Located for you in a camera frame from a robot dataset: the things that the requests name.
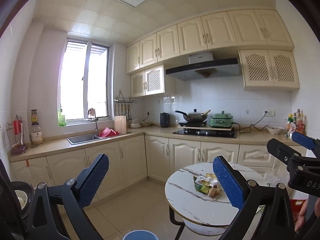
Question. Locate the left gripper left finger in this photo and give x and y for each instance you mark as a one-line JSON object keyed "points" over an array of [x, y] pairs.
{"points": [[45, 221]]}

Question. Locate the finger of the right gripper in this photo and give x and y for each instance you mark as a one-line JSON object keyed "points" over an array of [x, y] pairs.
{"points": [[286, 154], [305, 141]]}

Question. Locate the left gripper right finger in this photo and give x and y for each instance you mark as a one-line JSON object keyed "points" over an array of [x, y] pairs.
{"points": [[276, 221]]}

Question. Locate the pile of trash wrappers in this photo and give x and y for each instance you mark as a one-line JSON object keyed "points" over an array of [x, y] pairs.
{"points": [[208, 185]]}

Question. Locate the blue plastic trash bin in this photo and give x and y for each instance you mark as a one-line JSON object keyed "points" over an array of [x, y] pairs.
{"points": [[140, 235]]}

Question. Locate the cream upper kitchen cabinets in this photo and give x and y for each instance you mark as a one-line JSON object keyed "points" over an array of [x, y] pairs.
{"points": [[253, 43]]}

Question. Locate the cream kitchen cabinets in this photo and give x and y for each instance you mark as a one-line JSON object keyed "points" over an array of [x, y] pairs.
{"points": [[148, 152], [253, 43]]}

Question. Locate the cream lower kitchen cabinets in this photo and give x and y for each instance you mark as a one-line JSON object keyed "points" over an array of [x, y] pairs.
{"points": [[148, 152]]}

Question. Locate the kitchen window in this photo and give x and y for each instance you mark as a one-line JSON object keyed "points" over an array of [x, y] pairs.
{"points": [[83, 82]]}

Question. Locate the person right hand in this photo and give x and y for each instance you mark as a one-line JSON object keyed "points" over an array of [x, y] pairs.
{"points": [[302, 214]]}

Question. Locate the white bowl on counter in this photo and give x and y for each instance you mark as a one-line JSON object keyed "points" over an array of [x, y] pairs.
{"points": [[275, 130]]}

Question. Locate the condiment bottles group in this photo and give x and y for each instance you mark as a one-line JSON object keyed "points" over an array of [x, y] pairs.
{"points": [[295, 123]]}

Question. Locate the green electric cooker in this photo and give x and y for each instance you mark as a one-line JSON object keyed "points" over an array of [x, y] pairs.
{"points": [[221, 120]]}

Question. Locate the round white marble table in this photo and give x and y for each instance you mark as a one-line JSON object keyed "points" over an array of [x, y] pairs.
{"points": [[194, 210]]}

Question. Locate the steel sink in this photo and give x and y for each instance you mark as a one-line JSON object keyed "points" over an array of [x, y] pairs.
{"points": [[79, 139]]}

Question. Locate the black gas stove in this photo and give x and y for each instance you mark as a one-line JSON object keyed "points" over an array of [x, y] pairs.
{"points": [[202, 129]]}

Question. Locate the glass jar with label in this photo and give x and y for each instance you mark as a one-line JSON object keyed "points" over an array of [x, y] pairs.
{"points": [[35, 130]]}

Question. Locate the green bottle on windowsill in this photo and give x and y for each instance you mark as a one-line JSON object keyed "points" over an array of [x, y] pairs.
{"points": [[61, 119]]}

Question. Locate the red utensil holder rack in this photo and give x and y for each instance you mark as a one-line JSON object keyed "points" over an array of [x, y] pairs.
{"points": [[16, 135]]}

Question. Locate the black wok with lid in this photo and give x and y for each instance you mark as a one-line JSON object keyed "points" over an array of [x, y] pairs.
{"points": [[194, 116]]}

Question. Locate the chrome faucet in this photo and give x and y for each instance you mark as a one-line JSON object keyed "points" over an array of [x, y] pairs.
{"points": [[94, 121]]}

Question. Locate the wooden cutting board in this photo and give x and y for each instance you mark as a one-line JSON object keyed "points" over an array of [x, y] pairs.
{"points": [[120, 124]]}

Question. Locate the black range hood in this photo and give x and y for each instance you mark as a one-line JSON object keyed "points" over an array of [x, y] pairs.
{"points": [[204, 66]]}

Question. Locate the hanging utensil rack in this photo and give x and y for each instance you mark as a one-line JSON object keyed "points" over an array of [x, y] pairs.
{"points": [[123, 105]]}

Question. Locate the black electric kettle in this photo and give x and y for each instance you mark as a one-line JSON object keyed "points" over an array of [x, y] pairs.
{"points": [[164, 120]]}

